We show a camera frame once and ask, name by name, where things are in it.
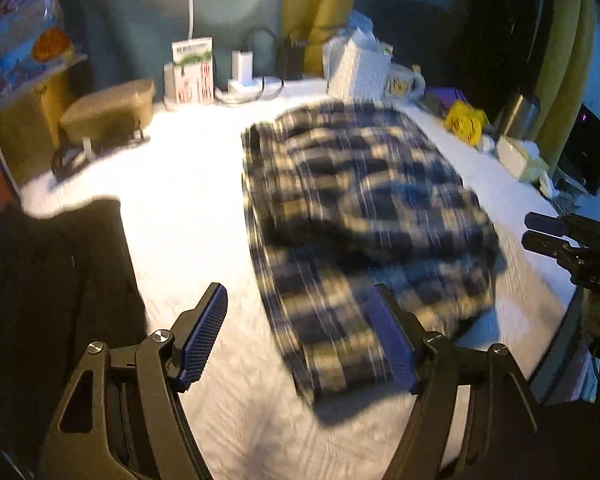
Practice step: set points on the cardboard box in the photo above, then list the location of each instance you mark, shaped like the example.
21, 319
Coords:
25, 135

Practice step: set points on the stainless steel canister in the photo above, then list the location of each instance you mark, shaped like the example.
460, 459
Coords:
517, 115

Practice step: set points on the white power strip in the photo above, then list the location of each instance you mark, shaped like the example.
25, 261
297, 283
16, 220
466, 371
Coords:
245, 92

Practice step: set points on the tan round box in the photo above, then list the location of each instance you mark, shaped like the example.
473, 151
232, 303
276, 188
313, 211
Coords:
107, 110

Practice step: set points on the black electronic device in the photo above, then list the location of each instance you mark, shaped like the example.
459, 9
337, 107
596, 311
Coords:
582, 155

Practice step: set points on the white charger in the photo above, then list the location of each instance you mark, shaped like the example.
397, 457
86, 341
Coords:
242, 67

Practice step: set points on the purple cloth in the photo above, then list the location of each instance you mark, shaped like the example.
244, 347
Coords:
445, 97

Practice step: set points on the white mug with bear print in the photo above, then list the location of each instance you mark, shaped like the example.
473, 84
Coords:
402, 85

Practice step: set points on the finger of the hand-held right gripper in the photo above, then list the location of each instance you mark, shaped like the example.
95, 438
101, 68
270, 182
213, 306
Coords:
542, 222
540, 244

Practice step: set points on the printed snack bag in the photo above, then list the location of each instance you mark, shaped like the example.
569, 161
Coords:
30, 20

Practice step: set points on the yellow white tissue pack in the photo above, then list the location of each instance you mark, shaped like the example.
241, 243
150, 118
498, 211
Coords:
520, 160

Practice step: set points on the white plastic basket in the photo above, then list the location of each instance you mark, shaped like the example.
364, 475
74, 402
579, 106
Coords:
360, 70

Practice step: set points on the dark cloth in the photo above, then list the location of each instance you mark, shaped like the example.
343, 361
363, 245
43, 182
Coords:
55, 310

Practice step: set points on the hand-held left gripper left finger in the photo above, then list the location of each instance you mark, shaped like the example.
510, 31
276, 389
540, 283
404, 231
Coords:
205, 330

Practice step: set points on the plaid flannel shirt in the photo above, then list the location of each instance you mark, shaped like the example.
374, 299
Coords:
360, 200

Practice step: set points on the yellow curtain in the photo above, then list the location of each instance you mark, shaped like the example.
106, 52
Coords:
325, 5
567, 75

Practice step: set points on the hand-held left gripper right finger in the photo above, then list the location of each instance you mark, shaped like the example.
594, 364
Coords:
392, 340

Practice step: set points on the black power adapter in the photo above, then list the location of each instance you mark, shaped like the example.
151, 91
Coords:
291, 60

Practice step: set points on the green white carton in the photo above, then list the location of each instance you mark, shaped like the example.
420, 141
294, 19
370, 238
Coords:
192, 72

